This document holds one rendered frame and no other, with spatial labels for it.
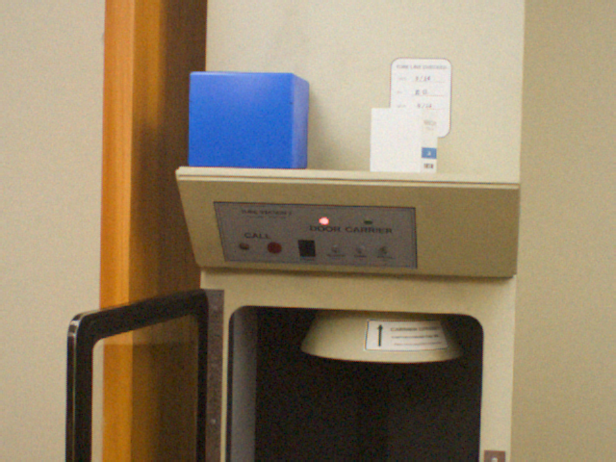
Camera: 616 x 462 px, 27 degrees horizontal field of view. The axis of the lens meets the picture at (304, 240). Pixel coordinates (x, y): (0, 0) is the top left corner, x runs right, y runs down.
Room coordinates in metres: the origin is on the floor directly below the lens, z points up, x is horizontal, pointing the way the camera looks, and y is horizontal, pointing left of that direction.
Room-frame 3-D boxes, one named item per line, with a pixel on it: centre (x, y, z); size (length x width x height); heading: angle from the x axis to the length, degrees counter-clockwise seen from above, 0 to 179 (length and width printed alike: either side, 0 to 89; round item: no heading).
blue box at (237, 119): (1.26, 0.06, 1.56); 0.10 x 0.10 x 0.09; 82
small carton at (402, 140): (1.24, -0.09, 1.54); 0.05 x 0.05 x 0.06; 67
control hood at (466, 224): (1.25, -0.04, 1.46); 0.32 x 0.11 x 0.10; 82
